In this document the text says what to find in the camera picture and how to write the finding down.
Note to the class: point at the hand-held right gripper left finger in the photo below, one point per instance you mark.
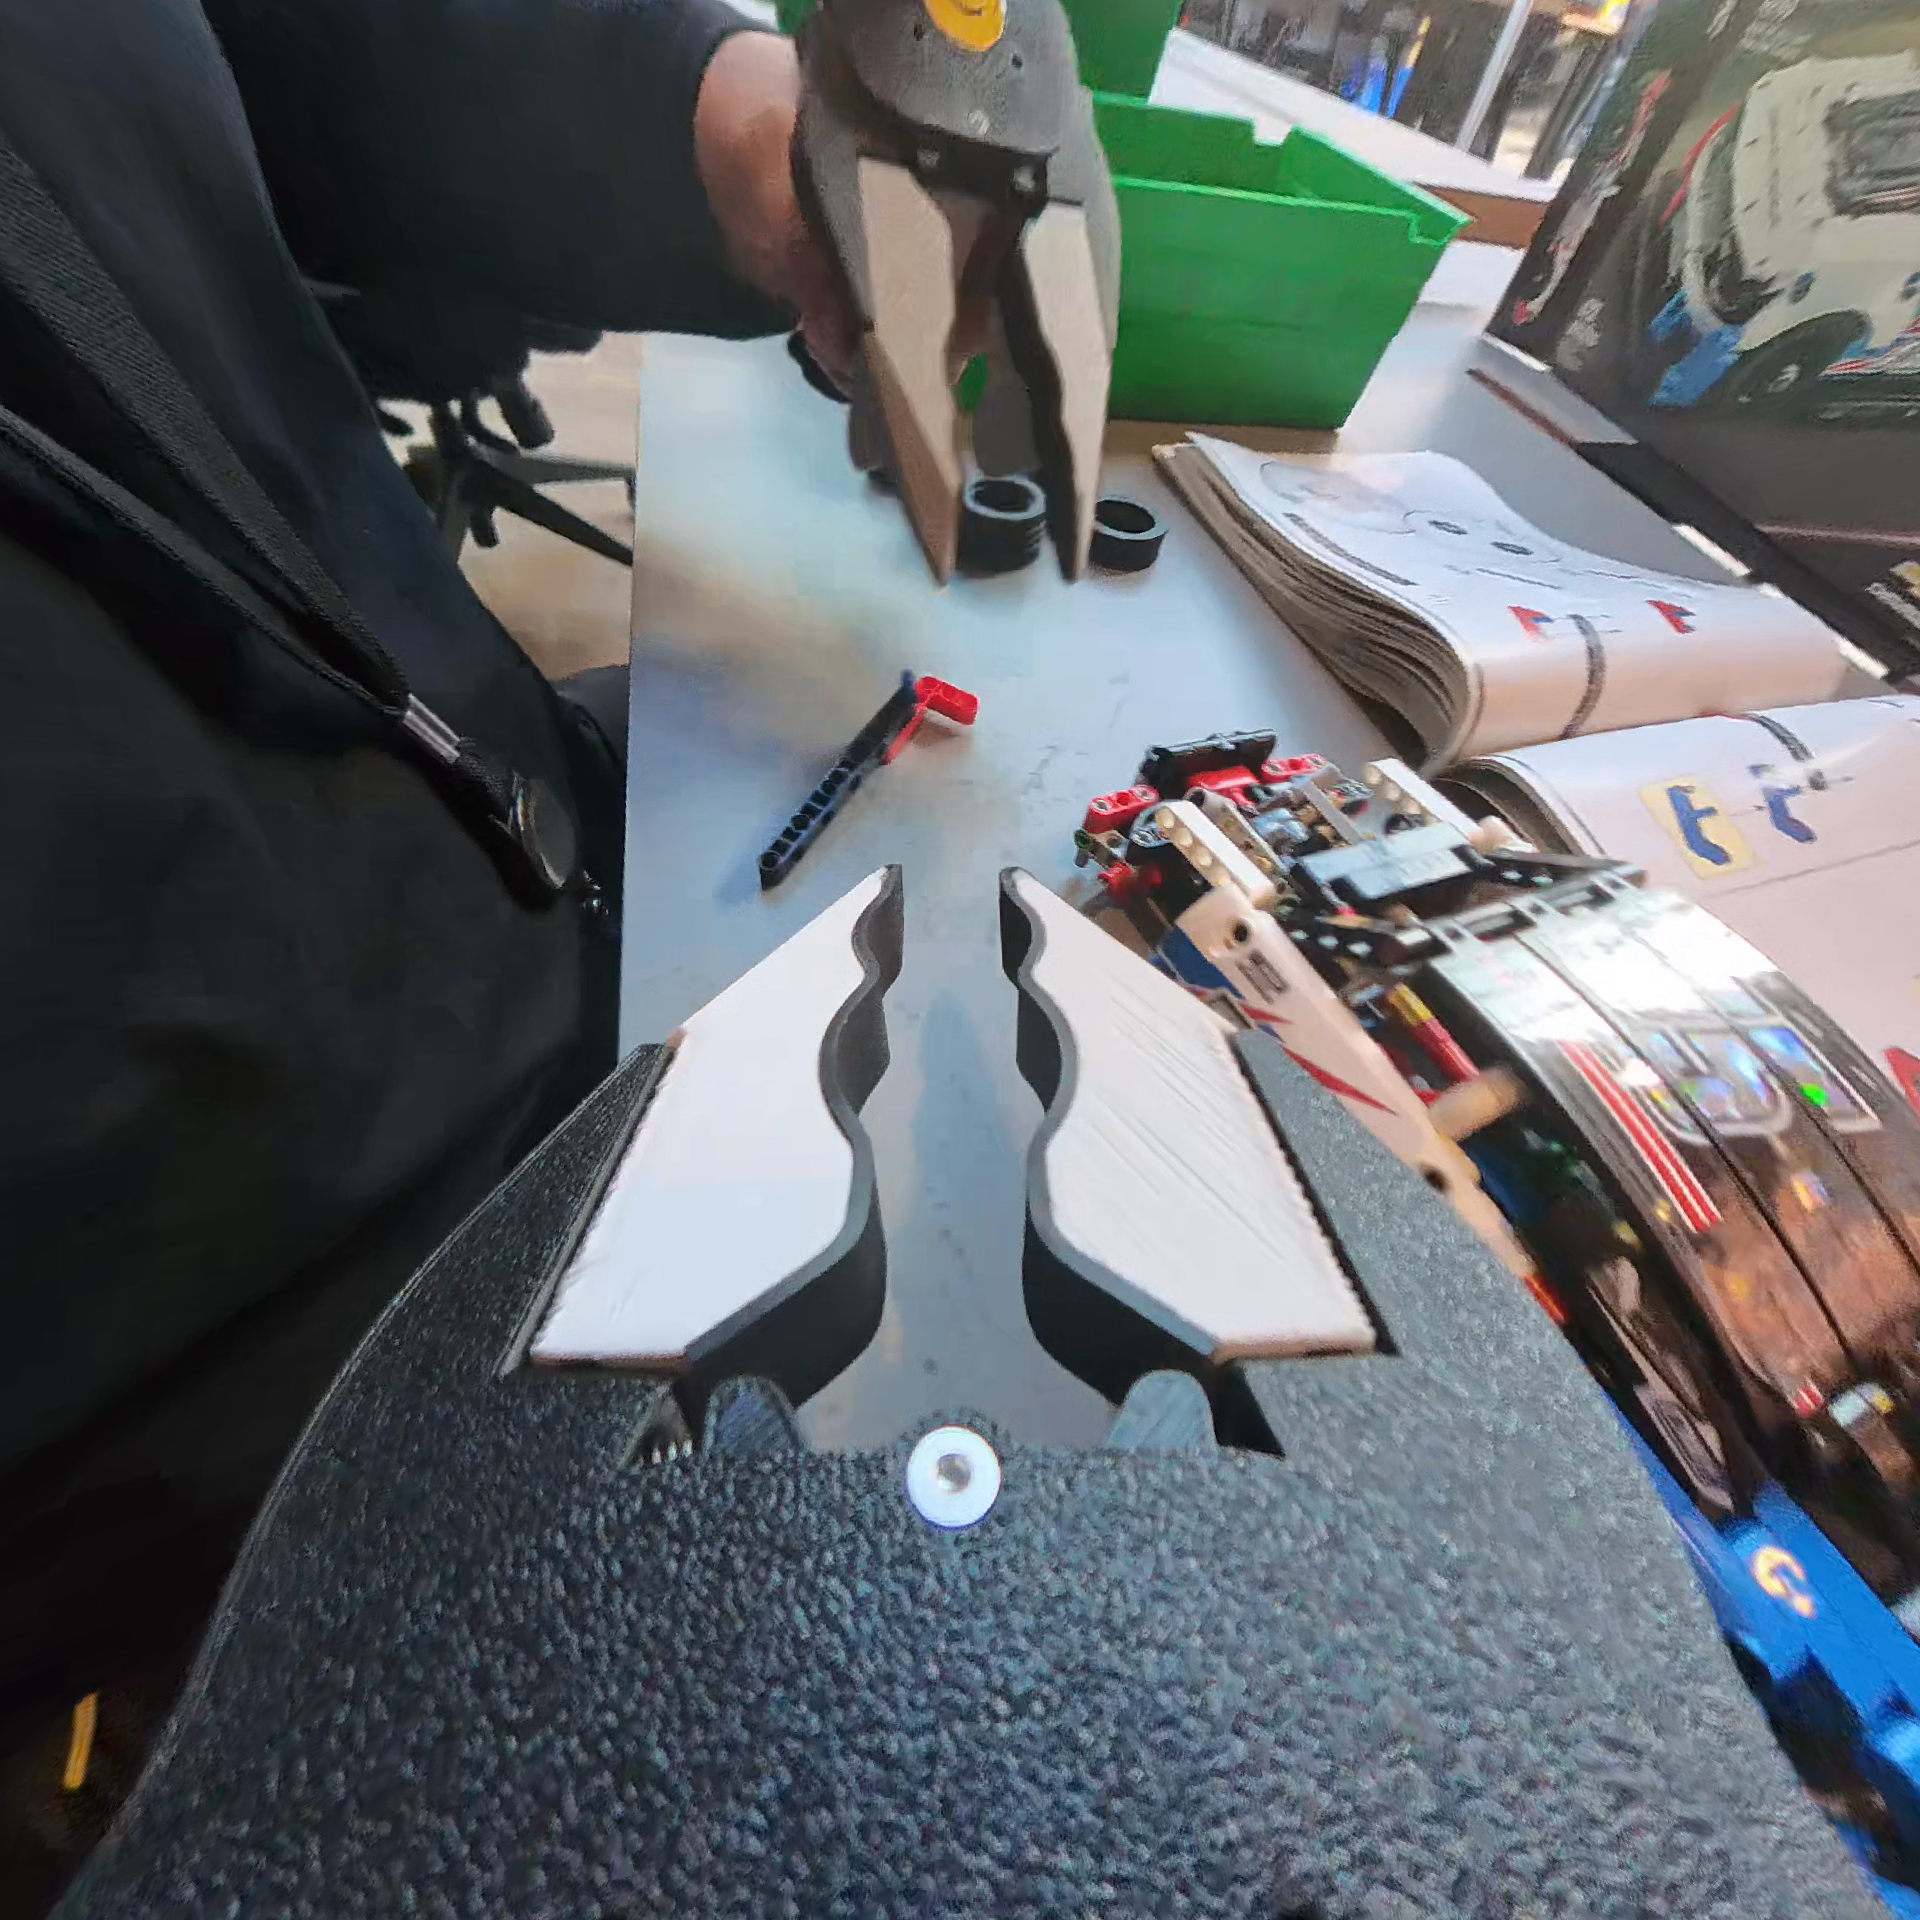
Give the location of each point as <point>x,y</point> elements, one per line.
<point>721,1185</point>

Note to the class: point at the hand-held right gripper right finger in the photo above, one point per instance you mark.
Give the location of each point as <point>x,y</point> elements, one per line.
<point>1185,1185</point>

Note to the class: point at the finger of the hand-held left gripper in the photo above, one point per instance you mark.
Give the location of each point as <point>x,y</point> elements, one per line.
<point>1078,345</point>
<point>914,330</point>

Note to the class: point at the green plastic bin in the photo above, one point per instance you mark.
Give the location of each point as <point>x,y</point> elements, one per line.
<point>1125,37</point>
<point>1275,301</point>

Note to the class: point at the red angled brick beam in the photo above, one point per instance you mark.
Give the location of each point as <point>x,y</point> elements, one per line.
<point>950,698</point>

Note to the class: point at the toy brick race car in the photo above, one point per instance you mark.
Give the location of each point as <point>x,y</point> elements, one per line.
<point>1501,974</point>

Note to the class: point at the long black brick beam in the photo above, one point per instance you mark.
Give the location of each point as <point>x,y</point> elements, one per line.
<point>832,802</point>

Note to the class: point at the person's left forearm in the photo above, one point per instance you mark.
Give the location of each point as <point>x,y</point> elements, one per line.
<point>525,149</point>

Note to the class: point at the grey desk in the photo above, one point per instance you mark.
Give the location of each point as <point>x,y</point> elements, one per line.
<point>750,630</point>

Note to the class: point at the person's left hand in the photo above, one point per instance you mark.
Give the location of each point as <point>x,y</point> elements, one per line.
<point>757,149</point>

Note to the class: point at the wooden-edged table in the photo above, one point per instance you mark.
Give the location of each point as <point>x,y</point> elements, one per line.
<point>1349,129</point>

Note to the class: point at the open instruction booklet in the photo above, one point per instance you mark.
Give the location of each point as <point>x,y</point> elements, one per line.
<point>1424,600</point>

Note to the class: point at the black office chair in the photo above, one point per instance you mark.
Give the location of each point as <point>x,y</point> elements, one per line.
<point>494,465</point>

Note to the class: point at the black toy car box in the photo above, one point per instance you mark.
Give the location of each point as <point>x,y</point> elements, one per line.
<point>1723,301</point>

